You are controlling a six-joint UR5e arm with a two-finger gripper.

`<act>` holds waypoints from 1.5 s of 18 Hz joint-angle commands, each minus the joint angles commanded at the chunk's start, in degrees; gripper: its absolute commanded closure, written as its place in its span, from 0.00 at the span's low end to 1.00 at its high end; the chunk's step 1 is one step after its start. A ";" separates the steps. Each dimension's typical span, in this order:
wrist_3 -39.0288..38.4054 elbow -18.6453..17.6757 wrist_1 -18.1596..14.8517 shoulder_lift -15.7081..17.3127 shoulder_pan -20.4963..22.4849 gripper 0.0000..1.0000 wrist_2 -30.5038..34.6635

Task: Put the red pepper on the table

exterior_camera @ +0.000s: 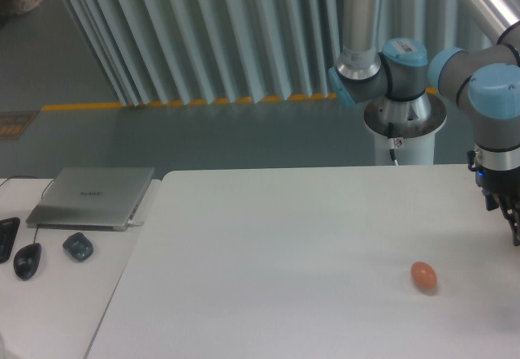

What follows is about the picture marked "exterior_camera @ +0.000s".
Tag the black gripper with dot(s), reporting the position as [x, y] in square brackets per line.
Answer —
[497, 174]

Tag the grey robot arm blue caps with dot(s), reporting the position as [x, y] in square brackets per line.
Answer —
[404, 91]

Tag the brown egg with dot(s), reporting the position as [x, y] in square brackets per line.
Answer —
[423, 276]

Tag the white usb plug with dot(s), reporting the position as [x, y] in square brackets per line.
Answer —
[132, 223]

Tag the white folding screen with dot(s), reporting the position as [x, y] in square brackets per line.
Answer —
[206, 51]

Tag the silver closed laptop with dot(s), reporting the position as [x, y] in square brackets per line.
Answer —
[93, 198]

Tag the small black case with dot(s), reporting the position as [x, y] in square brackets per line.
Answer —
[78, 246]

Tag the black computer mouse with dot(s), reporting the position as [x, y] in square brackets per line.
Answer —
[26, 261]

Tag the black keyboard edge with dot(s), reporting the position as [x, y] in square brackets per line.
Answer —
[8, 232]

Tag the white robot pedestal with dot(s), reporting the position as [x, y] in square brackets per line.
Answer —
[404, 133]

